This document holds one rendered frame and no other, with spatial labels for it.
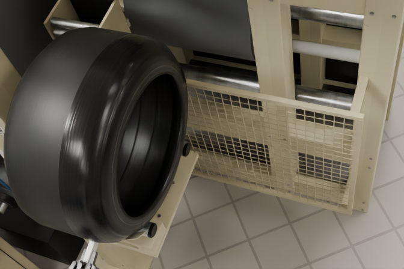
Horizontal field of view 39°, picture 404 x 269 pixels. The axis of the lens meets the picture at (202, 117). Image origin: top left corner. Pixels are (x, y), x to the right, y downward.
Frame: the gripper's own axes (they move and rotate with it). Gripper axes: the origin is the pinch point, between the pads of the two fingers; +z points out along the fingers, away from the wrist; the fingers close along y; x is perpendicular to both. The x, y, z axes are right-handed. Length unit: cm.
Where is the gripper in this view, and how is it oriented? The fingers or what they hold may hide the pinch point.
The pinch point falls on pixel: (91, 250)
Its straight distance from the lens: 162.1
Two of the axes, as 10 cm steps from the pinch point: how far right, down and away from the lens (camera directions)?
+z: 2.8, -9.3, 2.4
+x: 2.5, 3.1, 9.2
